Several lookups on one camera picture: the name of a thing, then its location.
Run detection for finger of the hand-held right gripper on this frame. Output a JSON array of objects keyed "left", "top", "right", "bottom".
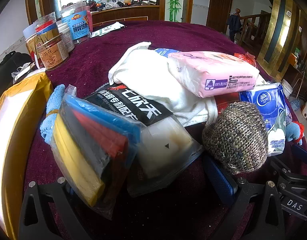
[{"left": 270, "top": 144, "right": 307, "bottom": 179}]

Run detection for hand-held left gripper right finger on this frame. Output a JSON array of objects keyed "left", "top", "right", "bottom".
[{"left": 203, "top": 154, "right": 287, "bottom": 240}]

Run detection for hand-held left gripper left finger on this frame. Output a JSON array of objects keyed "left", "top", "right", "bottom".
[{"left": 18, "top": 176, "right": 94, "bottom": 240}]

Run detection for blue plush toy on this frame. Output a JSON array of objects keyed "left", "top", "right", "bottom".
[{"left": 286, "top": 121, "right": 304, "bottom": 145}]

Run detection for brown knitted hat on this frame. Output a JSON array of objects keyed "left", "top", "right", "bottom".
[{"left": 202, "top": 102, "right": 268, "bottom": 175}]

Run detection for blue tissue pack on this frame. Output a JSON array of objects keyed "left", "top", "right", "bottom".
[{"left": 240, "top": 82, "right": 290, "bottom": 157}]

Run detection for bag of coloured sponges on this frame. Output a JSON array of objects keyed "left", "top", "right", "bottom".
[{"left": 50, "top": 85, "right": 141, "bottom": 214}]

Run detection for yellow cardboard box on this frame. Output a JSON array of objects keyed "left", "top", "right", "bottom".
[{"left": 0, "top": 72, "right": 54, "bottom": 240}]

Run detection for blue towel with rubber band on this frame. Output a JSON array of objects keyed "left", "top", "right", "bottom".
[{"left": 40, "top": 84, "right": 66, "bottom": 145}]

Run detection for pink tissue pack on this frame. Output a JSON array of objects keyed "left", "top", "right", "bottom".
[{"left": 167, "top": 51, "right": 260, "bottom": 98}]

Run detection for red plastic bag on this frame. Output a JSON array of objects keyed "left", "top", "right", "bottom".
[{"left": 234, "top": 52, "right": 257, "bottom": 67}]

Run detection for black packet with clear end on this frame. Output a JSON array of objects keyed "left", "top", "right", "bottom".
[{"left": 85, "top": 81, "right": 204, "bottom": 198}]

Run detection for white cloth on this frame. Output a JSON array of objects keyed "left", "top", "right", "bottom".
[{"left": 108, "top": 41, "right": 218, "bottom": 128}]

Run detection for blue white packet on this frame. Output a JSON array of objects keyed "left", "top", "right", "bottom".
[{"left": 153, "top": 47, "right": 180, "bottom": 55}]

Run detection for white bucket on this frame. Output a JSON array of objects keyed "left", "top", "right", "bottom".
[{"left": 281, "top": 79, "right": 293, "bottom": 98}]

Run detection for clear plastic bag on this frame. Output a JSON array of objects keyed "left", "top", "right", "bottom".
[{"left": 12, "top": 62, "right": 37, "bottom": 82}]

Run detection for wooden stair railing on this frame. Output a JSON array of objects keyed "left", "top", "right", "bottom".
[{"left": 234, "top": 7, "right": 272, "bottom": 46}]

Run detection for brown label snack jar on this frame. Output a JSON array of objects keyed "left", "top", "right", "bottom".
[{"left": 37, "top": 33, "right": 69, "bottom": 71}]

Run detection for black bag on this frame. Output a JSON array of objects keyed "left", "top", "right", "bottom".
[{"left": 0, "top": 51, "right": 31, "bottom": 68}]

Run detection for red gold label jar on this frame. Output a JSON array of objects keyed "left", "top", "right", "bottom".
[{"left": 25, "top": 34, "right": 47, "bottom": 69}]

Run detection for dark jacket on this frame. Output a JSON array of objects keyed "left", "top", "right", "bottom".
[{"left": 226, "top": 14, "right": 242, "bottom": 34}]

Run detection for white jar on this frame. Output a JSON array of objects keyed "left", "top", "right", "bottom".
[{"left": 57, "top": 21, "right": 75, "bottom": 53}]

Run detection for blue label clear jar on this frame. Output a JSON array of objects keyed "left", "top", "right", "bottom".
[{"left": 60, "top": 4, "right": 92, "bottom": 43}]

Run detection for wooden door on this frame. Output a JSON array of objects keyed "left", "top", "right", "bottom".
[{"left": 206, "top": 0, "right": 233, "bottom": 34}]

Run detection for paper leaflets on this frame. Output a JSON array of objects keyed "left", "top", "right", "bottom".
[{"left": 91, "top": 22, "right": 125, "bottom": 37}]

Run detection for clear tub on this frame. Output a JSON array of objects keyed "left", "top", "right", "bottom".
[{"left": 33, "top": 12, "right": 59, "bottom": 34}]

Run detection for wooden counter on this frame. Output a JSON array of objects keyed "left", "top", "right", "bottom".
[{"left": 90, "top": 4, "right": 160, "bottom": 29}]

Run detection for bamboo wall sticker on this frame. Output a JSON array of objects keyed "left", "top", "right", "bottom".
[{"left": 166, "top": 0, "right": 183, "bottom": 23}]

